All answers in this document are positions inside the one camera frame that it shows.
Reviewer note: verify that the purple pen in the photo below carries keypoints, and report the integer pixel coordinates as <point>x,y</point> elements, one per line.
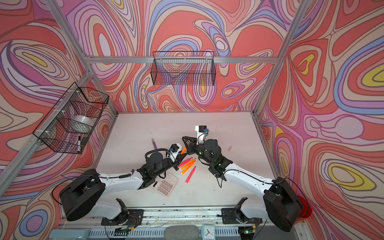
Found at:
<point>154,143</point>

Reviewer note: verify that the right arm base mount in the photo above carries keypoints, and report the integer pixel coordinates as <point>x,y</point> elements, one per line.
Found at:
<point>236,216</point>

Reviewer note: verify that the small white clock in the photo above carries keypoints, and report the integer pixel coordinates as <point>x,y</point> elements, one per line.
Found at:
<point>208,232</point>

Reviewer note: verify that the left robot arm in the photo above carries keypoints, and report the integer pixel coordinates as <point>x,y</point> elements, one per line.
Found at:
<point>86,195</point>

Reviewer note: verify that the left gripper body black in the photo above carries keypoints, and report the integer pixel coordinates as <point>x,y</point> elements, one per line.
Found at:
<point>165,165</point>

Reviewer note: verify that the grey padded cushion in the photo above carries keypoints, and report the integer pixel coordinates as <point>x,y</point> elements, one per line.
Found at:
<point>183,232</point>

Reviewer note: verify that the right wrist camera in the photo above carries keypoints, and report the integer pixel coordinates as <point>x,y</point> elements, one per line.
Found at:
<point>202,132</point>

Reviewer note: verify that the black marker in basket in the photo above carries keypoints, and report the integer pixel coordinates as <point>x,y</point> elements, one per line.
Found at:
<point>79,148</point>

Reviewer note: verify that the pink pen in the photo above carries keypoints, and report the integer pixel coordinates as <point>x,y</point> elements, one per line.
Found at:
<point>190,175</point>
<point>184,162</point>

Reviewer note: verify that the black wire basket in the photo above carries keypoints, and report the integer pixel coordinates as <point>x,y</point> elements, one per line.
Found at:
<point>56,132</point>
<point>183,68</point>

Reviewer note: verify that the red plastic cup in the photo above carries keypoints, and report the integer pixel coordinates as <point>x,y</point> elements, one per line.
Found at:
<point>306,211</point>

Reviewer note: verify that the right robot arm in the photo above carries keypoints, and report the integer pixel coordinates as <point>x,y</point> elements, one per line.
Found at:
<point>281,203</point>

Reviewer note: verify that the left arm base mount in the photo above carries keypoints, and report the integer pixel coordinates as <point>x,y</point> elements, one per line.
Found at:
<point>130,218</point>

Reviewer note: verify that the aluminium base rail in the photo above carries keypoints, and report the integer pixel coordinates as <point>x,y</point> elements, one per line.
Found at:
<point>160,217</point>

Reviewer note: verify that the black wire basket left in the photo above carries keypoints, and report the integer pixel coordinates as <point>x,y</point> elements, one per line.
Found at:
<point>56,132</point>

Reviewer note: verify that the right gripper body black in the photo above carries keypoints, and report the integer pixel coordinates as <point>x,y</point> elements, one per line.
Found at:
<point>199,150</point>

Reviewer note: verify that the black wire basket back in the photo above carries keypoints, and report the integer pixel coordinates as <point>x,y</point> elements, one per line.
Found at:
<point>183,68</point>

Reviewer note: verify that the pink calculator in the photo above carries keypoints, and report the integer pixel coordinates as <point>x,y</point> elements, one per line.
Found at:
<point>165,185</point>

